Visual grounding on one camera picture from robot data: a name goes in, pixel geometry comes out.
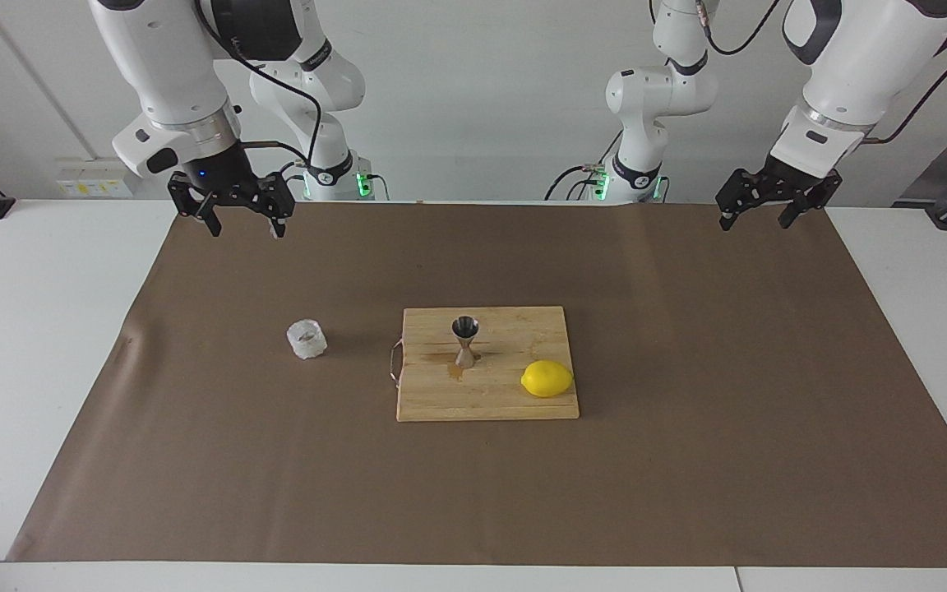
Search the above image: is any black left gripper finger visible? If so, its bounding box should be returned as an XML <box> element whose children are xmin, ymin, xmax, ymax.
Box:
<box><xmin>715</xmin><ymin>168</ymin><xmax>770</xmax><ymax>232</ymax></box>
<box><xmin>776</xmin><ymin>187</ymin><xmax>832</xmax><ymax>230</ymax></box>

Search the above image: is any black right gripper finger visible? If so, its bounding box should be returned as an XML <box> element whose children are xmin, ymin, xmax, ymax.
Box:
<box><xmin>167</xmin><ymin>175</ymin><xmax>224</xmax><ymax>238</ymax></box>
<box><xmin>253</xmin><ymin>171</ymin><xmax>297</xmax><ymax>241</ymax></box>

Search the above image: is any small clear glass cup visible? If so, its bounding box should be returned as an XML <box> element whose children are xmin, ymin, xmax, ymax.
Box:
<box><xmin>286</xmin><ymin>320</ymin><xmax>328</xmax><ymax>360</ymax></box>

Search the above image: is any steel double jigger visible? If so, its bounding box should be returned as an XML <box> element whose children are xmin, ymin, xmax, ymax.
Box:
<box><xmin>451</xmin><ymin>316</ymin><xmax>481</xmax><ymax>370</ymax></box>

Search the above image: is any brown paper mat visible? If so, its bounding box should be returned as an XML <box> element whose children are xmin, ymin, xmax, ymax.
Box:
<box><xmin>7</xmin><ymin>200</ymin><xmax>947</xmax><ymax>568</ymax></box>

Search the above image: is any yellow lemon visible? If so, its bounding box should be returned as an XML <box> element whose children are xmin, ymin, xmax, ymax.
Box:
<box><xmin>521</xmin><ymin>360</ymin><xmax>575</xmax><ymax>399</ymax></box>

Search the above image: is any wooden cutting board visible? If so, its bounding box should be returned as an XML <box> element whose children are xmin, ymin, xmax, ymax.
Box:
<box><xmin>390</xmin><ymin>307</ymin><xmax>581</xmax><ymax>423</ymax></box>

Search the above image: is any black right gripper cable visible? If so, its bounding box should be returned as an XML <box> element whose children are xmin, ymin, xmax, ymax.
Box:
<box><xmin>194</xmin><ymin>0</ymin><xmax>325</xmax><ymax>165</ymax></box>

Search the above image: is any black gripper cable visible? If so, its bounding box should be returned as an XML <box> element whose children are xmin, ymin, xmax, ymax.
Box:
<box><xmin>194</xmin><ymin>0</ymin><xmax>325</xmax><ymax>165</ymax></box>
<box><xmin>697</xmin><ymin>0</ymin><xmax>947</xmax><ymax>145</ymax></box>

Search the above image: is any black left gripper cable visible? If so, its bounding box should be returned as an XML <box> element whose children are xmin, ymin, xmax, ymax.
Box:
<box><xmin>697</xmin><ymin>0</ymin><xmax>947</xmax><ymax>145</ymax></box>

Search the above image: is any white wall socket strip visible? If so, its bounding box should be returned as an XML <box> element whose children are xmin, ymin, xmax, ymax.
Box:
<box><xmin>56</xmin><ymin>158</ymin><xmax>140</xmax><ymax>199</ymax></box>

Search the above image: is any black arm base cable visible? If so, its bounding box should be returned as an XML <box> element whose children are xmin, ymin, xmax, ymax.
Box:
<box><xmin>544</xmin><ymin>162</ymin><xmax>611</xmax><ymax>201</ymax></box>

